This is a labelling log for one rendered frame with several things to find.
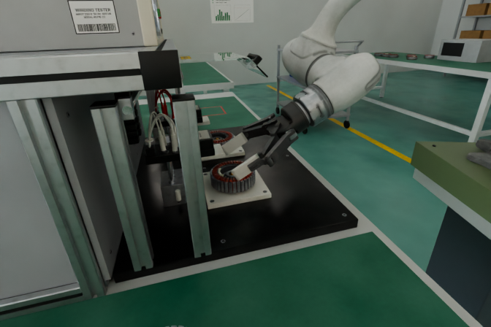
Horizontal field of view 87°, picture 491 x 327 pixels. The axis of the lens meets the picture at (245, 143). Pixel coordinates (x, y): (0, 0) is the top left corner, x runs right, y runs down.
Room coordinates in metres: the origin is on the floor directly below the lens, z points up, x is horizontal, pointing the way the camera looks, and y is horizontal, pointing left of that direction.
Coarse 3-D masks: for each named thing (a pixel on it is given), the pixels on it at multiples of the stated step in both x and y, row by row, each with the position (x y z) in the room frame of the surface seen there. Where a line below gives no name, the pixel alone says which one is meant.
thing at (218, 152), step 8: (200, 136) 0.54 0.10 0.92; (208, 136) 0.54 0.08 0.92; (168, 144) 0.55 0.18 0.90; (200, 144) 0.52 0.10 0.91; (208, 144) 0.52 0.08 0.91; (216, 144) 0.59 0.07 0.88; (160, 152) 0.51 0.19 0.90; (168, 152) 0.51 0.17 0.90; (208, 152) 0.52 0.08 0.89; (216, 152) 0.54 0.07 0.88; (152, 160) 0.49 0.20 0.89; (160, 160) 0.49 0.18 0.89; (168, 160) 0.50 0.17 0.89; (176, 160) 0.50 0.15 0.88; (168, 168) 0.51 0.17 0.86
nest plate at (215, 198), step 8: (208, 176) 0.60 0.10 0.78; (256, 176) 0.59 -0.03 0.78; (208, 184) 0.56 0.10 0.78; (256, 184) 0.56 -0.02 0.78; (264, 184) 0.55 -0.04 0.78; (208, 192) 0.53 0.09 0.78; (216, 192) 0.53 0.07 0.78; (232, 192) 0.52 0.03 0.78; (240, 192) 0.52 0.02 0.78; (248, 192) 0.52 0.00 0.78; (256, 192) 0.52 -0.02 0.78; (264, 192) 0.52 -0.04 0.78; (208, 200) 0.49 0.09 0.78; (216, 200) 0.49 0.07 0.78; (224, 200) 0.49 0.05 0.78; (232, 200) 0.49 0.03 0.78; (240, 200) 0.50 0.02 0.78; (248, 200) 0.50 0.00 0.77; (208, 208) 0.48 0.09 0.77
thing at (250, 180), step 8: (216, 168) 0.58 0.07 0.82; (224, 168) 0.59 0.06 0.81; (232, 168) 0.60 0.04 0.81; (216, 176) 0.54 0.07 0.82; (224, 176) 0.59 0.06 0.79; (232, 176) 0.55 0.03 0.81; (248, 176) 0.54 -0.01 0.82; (216, 184) 0.53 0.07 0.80; (224, 184) 0.52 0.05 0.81; (232, 184) 0.52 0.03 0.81; (240, 184) 0.52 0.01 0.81; (248, 184) 0.53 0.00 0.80; (224, 192) 0.52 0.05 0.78
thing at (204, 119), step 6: (198, 108) 0.78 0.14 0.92; (168, 114) 0.79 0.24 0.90; (198, 114) 0.76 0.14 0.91; (162, 120) 0.74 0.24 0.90; (174, 120) 0.74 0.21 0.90; (198, 120) 0.75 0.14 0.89; (204, 120) 0.78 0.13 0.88; (156, 126) 0.72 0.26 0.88; (162, 126) 0.73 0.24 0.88; (168, 126) 0.74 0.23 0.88; (168, 132) 0.74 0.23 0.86
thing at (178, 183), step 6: (162, 174) 0.55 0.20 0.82; (168, 174) 0.54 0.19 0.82; (174, 174) 0.54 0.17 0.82; (180, 174) 0.54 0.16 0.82; (162, 180) 0.52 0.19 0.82; (168, 180) 0.52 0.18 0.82; (174, 180) 0.51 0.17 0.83; (180, 180) 0.52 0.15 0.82; (162, 186) 0.49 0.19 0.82; (168, 186) 0.49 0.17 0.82; (174, 186) 0.50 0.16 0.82; (180, 186) 0.50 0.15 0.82; (162, 192) 0.49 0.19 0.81; (168, 192) 0.49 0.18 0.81; (174, 192) 0.50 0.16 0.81; (180, 192) 0.50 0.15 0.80; (162, 198) 0.49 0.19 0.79; (168, 198) 0.49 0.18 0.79; (174, 198) 0.50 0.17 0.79; (168, 204) 0.49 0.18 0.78; (174, 204) 0.50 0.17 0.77
